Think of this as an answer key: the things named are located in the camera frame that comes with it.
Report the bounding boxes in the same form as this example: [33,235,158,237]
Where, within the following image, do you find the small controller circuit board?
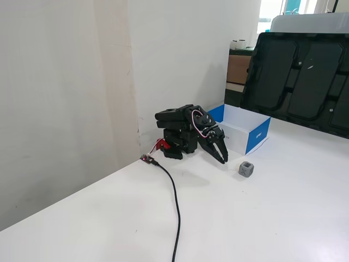
[139,154,157,165]

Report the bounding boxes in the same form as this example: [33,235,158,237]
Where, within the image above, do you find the black plastic moulded tray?
[239,32,349,139]

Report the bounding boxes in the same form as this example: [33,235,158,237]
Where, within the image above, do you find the translucent white storage bin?
[270,12,349,35]

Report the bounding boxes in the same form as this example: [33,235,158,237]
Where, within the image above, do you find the red table clamp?
[154,138,172,151]

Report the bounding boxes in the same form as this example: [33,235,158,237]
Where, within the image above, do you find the blue and white cardboard box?
[207,103,272,156]

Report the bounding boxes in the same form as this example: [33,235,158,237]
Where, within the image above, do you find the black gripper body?
[197,124,226,146]

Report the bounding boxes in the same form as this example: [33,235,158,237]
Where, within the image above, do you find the gray cube block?
[237,161,256,179]

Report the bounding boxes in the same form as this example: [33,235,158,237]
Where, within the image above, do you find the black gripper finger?
[216,138,230,162]
[198,140,225,165]

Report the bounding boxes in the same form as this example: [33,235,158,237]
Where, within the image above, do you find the pink and white servo wire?
[190,109,209,139]

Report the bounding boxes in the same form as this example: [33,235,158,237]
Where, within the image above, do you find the black power cable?
[151,159,182,262]

